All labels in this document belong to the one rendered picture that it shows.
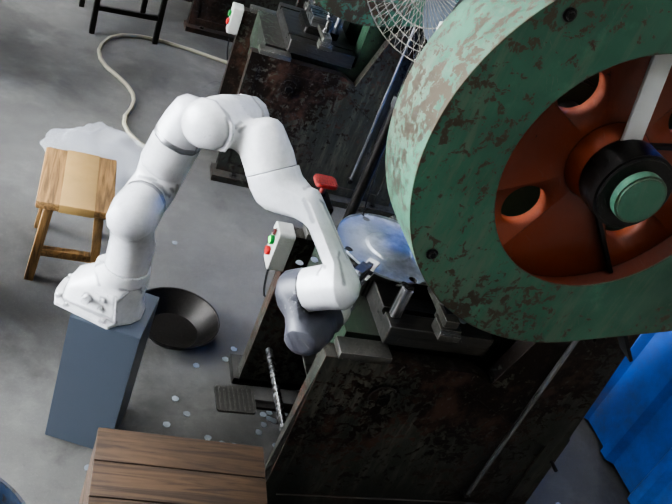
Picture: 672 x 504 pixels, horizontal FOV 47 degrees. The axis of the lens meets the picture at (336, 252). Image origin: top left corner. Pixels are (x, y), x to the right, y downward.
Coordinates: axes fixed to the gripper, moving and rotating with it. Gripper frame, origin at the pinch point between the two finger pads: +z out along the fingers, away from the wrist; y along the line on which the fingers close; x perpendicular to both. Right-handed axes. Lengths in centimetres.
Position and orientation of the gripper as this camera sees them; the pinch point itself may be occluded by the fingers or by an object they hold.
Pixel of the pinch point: (368, 268)
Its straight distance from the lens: 191.2
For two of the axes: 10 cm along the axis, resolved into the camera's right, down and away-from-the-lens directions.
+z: 4.1, -3.9, 8.2
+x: -8.5, -4.9, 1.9
